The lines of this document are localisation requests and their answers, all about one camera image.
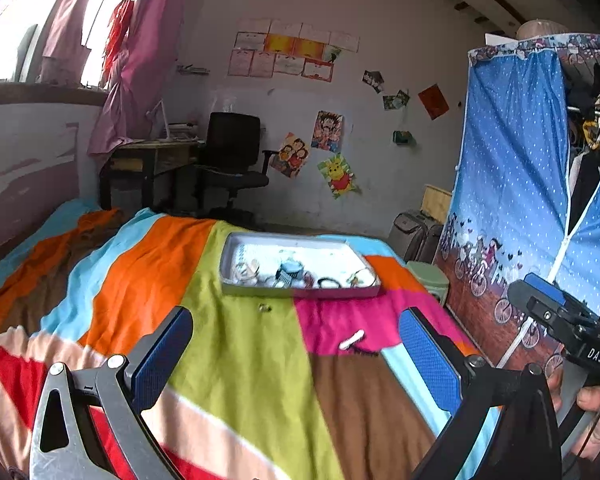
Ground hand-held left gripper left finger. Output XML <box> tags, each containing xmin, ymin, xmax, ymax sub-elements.
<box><xmin>29</xmin><ymin>306</ymin><xmax>195</xmax><ymax>480</ymax></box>

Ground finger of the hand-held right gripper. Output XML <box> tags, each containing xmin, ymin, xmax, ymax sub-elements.
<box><xmin>524</xmin><ymin>273</ymin><xmax>600</xmax><ymax>324</ymax></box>
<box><xmin>508</xmin><ymin>279</ymin><xmax>581</xmax><ymax>341</ymax></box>

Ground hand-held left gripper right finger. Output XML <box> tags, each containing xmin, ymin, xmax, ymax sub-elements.
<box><xmin>399</xmin><ymin>306</ymin><xmax>564</xmax><ymax>480</ymax></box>

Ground white hair clip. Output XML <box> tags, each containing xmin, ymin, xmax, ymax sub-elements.
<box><xmin>338</xmin><ymin>330</ymin><xmax>366</xmax><ymax>351</ymax></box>

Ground white shallow cardboard tray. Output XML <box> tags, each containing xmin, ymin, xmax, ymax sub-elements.
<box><xmin>220</xmin><ymin>231</ymin><xmax>383</xmax><ymax>301</ymax></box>

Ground beige hair claw clip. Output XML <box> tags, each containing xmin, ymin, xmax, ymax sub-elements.
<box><xmin>232</xmin><ymin>258</ymin><xmax>261</xmax><ymax>285</ymax></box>

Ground person's right hand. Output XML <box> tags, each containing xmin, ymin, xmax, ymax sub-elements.
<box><xmin>547</xmin><ymin>371</ymin><xmax>600</xmax><ymax>462</ymax></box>

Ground green plastic stool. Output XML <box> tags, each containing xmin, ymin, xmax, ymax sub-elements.
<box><xmin>404</xmin><ymin>259</ymin><xmax>451</xmax><ymax>306</ymax></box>

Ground colourful patchwork blanket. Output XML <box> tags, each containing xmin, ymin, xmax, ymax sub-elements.
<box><xmin>0</xmin><ymin>197</ymin><xmax>507</xmax><ymax>480</ymax></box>

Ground blue fabric wardrobe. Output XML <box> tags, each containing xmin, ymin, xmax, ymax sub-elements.
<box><xmin>437</xmin><ymin>32</ymin><xmax>600</xmax><ymax>387</ymax></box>

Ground grey suitcase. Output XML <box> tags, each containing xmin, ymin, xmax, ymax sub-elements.
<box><xmin>387</xmin><ymin>209</ymin><xmax>446</xmax><ymax>264</ymax></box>

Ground hanging clothes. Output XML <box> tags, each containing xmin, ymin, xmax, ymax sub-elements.
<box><xmin>562</xmin><ymin>60</ymin><xmax>600</xmax><ymax>222</ymax></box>

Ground light wooden cabinet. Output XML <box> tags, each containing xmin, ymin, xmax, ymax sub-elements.
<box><xmin>420</xmin><ymin>184</ymin><xmax>454</xmax><ymax>224</ymax></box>

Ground yellow bear poster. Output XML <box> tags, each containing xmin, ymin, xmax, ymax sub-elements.
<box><xmin>315</xmin><ymin>153</ymin><xmax>360</xmax><ymax>200</ymax></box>

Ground dark wooden desk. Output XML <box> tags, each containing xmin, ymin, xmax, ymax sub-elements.
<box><xmin>98</xmin><ymin>137</ymin><xmax>206</xmax><ymax>211</ymax></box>

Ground red paper square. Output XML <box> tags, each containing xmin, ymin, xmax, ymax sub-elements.
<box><xmin>418</xmin><ymin>83</ymin><xmax>451</xmax><ymax>121</ymax></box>

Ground stack of papers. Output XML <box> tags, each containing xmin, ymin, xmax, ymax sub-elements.
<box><xmin>167</xmin><ymin>120</ymin><xmax>204</xmax><ymax>141</ymax></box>

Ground black office chair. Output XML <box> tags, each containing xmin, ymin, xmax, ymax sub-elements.
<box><xmin>187</xmin><ymin>111</ymin><xmax>280</xmax><ymax>219</ymax></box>

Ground white desk lamp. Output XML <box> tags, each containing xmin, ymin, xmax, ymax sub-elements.
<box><xmin>147</xmin><ymin>99</ymin><xmax>171</xmax><ymax>141</ymax></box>

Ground cartoon family poster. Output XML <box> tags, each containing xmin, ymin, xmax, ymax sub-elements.
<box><xmin>268</xmin><ymin>132</ymin><xmax>311</xmax><ymax>180</ymax></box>

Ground anime character poster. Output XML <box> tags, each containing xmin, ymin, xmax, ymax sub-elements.
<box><xmin>310</xmin><ymin>109</ymin><xmax>345</xmax><ymax>155</ymax></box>

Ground beige bundle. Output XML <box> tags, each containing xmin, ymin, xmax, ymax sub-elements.
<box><xmin>517</xmin><ymin>18</ymin><xmax>569</xmax><ymax>40</ymax></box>

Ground large pink curtain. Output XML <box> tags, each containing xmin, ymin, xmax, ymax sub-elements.
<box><xmin>87</xmin><ymin>0</ymin><xmax>182</xmax><ymax>159</ymax></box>

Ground red hanging tassel decoration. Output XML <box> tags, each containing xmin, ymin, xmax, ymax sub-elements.
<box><xmin>102</xmin><ymin>0</ymin><xmax>136</xmax><ymax>77</ymax></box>

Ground small pink curtain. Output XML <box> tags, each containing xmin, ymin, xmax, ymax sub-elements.
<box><xmin>39</xmin><ymin>0</ymin><xmax>102</xmax><ymax>87</ymax></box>

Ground bright window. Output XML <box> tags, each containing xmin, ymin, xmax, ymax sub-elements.
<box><xmin>0</xmin><ymin>0</ymin><xmax>132</xmax><ymax>92</ymax></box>

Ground green wall photo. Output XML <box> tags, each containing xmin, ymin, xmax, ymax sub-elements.
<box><xmin>382</xmin><ymin>89</ymin><xmax>411</xmax><ymax>111</ymax></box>

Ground dark wall photo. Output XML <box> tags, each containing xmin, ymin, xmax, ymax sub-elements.
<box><xmin>362</xmin><ymin>69</ymin><xmax>386</xmax><ymax>95</ymax></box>

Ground group of wall certificates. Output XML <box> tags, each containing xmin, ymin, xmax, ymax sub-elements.
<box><xmin>227</xmin><ymin>18</ymin><xmax>361</xmax><ymax>84</ymax></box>

